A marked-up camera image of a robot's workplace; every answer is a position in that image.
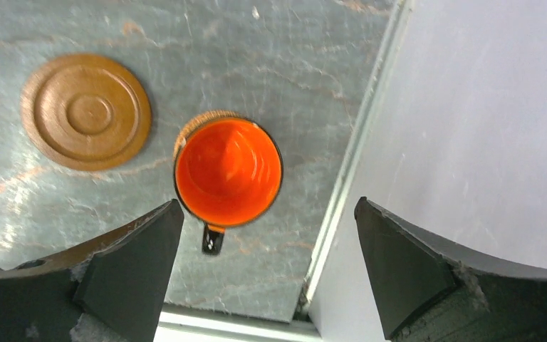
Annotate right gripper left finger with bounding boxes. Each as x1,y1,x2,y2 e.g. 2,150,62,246
0,199,184,341

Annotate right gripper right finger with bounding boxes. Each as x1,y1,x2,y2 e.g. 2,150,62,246
354,197,547,341

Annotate orange mug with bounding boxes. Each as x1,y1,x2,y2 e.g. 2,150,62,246
173,115,283,256

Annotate woven rattan coaster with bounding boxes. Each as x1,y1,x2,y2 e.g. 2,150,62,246
172,110,241,160

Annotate wooden coaster five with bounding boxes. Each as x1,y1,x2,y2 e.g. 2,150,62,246
20,53,152,171

